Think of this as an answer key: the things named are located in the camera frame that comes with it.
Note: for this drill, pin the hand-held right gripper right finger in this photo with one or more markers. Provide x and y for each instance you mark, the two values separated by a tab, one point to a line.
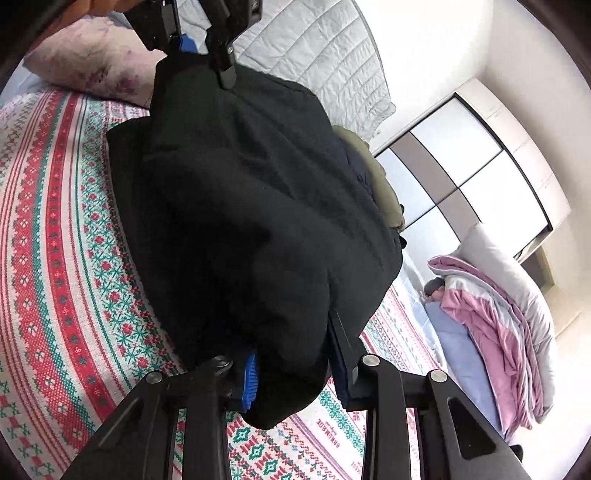
369	374

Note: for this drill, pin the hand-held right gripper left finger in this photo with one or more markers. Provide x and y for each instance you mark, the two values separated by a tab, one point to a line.
249	381

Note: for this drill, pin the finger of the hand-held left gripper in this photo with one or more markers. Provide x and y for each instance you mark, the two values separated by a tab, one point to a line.
187	45
226	55

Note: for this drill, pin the black padded jacket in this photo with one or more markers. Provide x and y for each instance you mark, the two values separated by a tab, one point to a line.
254	207

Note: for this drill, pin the person's left hand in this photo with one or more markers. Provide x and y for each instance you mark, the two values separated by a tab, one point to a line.
108	5

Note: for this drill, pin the white quilted blanket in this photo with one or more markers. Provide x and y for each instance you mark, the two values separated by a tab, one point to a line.
314	55

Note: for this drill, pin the light blue pillow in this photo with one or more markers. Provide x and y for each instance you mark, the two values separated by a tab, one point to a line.
457	353

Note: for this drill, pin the pink floral pillow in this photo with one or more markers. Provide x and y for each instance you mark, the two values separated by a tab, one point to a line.
92	60

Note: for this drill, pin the small dark grey cloth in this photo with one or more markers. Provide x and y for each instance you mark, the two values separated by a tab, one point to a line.
432	287

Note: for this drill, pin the pink blue white comforter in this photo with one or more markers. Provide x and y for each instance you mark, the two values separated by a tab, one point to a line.
480	318

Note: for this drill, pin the grey white duvet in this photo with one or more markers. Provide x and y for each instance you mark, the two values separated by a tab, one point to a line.
501	263

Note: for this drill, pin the dark navy garment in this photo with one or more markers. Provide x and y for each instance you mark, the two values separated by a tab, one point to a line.
361	170

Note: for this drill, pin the olive green garment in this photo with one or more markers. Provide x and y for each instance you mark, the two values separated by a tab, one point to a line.
384	184

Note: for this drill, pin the beige wooden shelf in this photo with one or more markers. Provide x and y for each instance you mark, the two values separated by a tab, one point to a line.
540	267

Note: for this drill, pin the white sliding door wardrobe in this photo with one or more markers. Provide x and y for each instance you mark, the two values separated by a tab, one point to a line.
485	152

